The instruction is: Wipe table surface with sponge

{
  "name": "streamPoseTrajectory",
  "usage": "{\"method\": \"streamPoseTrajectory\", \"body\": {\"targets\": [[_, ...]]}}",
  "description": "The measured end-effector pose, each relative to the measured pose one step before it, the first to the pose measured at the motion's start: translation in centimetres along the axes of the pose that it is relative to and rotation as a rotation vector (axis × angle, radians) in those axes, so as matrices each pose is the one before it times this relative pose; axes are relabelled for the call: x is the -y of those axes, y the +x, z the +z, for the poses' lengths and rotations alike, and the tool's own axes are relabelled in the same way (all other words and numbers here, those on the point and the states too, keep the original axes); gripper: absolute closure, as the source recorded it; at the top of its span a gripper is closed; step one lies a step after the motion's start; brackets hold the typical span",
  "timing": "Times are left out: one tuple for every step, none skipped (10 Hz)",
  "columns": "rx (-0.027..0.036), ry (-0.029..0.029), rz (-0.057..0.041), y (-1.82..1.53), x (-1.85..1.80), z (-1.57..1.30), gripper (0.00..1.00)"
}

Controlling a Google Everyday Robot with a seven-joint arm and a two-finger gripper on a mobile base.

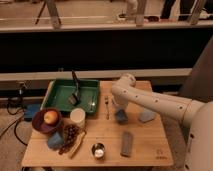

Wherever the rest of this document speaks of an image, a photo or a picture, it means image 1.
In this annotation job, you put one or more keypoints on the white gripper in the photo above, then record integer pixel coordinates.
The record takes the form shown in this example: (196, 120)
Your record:
(120, 104)

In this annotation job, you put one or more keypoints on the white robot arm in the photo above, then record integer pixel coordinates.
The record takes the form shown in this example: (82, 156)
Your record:
(195, 114)

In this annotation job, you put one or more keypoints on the metal fork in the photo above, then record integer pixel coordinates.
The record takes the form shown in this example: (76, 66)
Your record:
(107, 107)

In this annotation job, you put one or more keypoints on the light blue cloth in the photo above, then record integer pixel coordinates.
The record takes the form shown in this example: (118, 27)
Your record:
(147, 116)

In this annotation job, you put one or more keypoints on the grey rectangular block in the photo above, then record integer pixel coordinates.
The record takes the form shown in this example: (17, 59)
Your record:
(126, 144)

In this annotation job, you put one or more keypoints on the white cup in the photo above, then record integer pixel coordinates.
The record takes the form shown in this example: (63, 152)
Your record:
(78, 116)

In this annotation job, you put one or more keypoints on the black dish brush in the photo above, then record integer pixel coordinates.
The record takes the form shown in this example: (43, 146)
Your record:
(74, 99)

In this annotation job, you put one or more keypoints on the small metal bowl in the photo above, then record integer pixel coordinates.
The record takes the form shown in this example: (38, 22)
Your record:
(98, 150)

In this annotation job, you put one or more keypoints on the green plastic tray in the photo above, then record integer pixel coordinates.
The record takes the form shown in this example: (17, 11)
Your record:
(63, 95)

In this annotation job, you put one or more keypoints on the bunch of dark grapes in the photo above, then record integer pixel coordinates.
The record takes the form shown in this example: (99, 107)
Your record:
(70, 132)

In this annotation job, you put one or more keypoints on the red yellow apple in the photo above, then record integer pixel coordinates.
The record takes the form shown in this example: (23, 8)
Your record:
(51, 117)

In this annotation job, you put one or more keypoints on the purple bowl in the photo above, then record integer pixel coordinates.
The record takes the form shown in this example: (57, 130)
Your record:
(39, 124)

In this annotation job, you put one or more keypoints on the blue box on floor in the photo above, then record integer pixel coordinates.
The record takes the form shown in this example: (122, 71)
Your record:
(30, 110)

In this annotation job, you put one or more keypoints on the wooden handled brush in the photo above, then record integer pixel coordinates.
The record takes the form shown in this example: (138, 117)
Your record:
(77, 144)

